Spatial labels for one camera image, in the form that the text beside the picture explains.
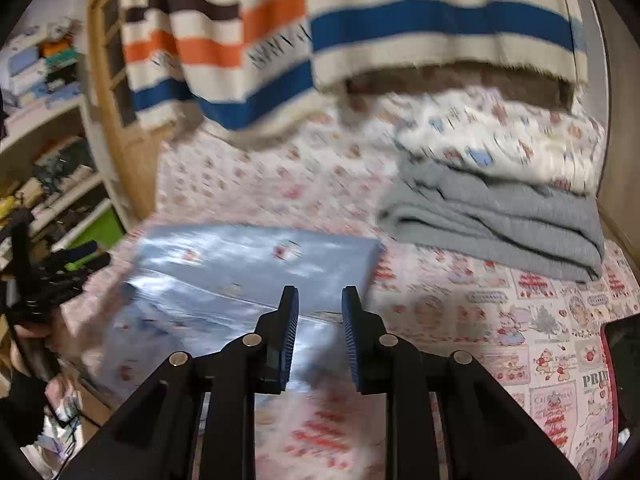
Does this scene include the light blue satin pants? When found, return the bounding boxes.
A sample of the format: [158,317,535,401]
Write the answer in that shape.
[98,223,382,401]

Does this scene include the black sleeved left forearm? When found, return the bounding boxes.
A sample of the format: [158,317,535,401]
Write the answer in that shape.
[1,348,48,448]

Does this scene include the person left hand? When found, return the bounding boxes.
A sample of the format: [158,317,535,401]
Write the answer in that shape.
[12,306,80,358]

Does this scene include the white storage shelf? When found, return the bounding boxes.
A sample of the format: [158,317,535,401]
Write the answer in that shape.
[0,24,126,271]

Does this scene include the patterned bed sheet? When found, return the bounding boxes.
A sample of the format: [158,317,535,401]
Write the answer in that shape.
[64,94,639,479]

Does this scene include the wooden glass door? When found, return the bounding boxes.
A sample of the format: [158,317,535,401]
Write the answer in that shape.
[87,0,169,224]

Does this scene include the grey folded sweatpants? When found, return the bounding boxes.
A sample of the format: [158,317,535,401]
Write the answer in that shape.
[378,159,605,282]

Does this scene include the stacked shoe boxes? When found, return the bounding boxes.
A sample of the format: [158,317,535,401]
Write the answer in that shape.
[8,34,81,108]

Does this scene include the striped Paris curtain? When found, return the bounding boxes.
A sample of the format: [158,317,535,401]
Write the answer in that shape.
[119,0,588,134]

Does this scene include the white cartoon print pants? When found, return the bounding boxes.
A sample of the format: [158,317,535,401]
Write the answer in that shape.
[396,86,608,195]

